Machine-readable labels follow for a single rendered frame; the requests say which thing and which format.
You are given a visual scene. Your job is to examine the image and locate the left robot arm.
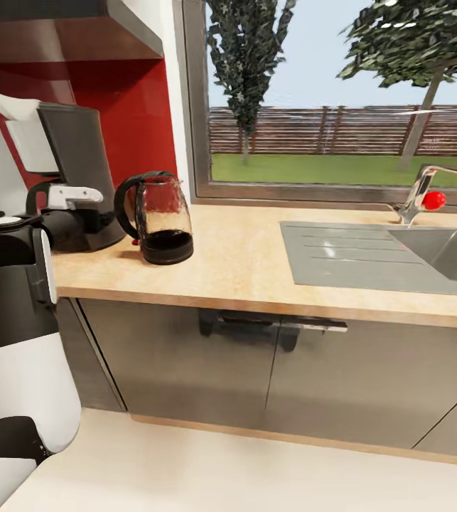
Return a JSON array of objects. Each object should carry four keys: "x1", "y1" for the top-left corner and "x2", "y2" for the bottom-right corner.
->
[{"x1": 0, "y1": 186, "x2": 116, "y2": 508}]

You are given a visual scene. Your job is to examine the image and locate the paper coffee filter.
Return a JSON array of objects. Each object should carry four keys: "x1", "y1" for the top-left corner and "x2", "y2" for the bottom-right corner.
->
[{"x1": 0, "y1": 95, "x2": 40, "y2": 121}]

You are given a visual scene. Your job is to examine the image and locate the electric kettle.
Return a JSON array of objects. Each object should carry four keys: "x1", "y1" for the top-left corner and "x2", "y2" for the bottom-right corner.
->
[{"x1": 114, "y1": 170, "x2": 194, "y2": 265}]

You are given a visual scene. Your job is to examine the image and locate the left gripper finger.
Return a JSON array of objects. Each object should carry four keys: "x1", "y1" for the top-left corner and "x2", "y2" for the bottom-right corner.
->
[{"x1": 99, "y1": 211, "x2": 116, "y2": 229}]

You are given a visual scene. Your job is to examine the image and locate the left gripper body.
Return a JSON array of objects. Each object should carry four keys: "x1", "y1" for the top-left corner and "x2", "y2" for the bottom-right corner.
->
[{"x1": 38, "y1": 208, "x2": 102, "y2": 241}]

